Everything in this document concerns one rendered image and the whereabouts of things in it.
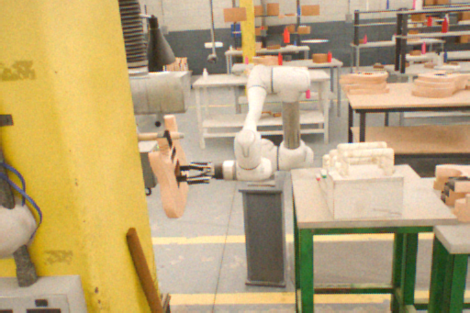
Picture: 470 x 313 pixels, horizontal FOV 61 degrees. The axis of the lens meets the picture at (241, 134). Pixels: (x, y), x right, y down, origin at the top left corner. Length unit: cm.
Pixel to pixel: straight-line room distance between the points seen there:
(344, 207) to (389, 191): 18
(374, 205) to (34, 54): 138
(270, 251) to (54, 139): 222
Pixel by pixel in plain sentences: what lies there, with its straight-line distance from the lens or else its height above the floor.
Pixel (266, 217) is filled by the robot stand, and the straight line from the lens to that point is 259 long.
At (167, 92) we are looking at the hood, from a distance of 157.
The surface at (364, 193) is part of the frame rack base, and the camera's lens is 165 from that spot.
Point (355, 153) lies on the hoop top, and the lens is 159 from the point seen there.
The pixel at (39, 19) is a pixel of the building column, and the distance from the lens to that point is 58.
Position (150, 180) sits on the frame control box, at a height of 97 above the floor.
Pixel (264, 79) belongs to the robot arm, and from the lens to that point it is 206.
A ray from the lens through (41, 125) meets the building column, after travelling 61.
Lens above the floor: 174
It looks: 16 degrees down
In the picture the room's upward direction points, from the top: 4 degrees counter-clockwise
